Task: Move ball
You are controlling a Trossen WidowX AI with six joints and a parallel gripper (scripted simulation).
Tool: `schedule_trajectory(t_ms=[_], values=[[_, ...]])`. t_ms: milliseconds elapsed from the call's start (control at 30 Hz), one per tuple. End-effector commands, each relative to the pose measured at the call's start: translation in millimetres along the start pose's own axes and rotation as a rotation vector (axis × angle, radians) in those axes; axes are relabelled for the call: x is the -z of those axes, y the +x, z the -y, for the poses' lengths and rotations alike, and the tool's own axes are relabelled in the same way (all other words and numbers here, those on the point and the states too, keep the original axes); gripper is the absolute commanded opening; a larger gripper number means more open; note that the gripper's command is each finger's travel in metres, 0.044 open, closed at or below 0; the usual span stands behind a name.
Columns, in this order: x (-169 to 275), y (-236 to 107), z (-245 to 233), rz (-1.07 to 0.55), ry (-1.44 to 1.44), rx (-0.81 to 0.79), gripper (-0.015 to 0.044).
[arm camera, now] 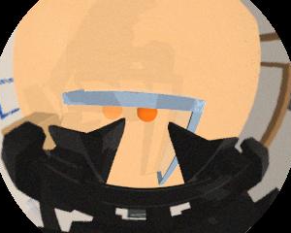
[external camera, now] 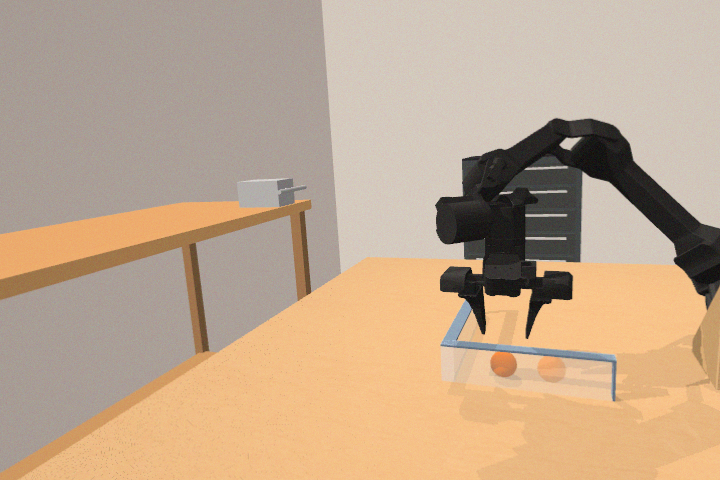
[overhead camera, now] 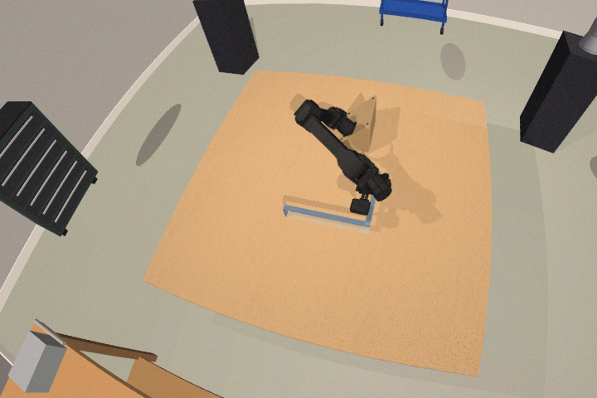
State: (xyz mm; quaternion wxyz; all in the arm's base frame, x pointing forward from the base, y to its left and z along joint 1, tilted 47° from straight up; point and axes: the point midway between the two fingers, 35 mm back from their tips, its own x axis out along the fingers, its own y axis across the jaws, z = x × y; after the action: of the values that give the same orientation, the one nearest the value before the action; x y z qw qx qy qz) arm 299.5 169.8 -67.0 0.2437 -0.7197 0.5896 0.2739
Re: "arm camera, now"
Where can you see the low clear l-shaped wall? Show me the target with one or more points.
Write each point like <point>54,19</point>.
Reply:
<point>181,119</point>

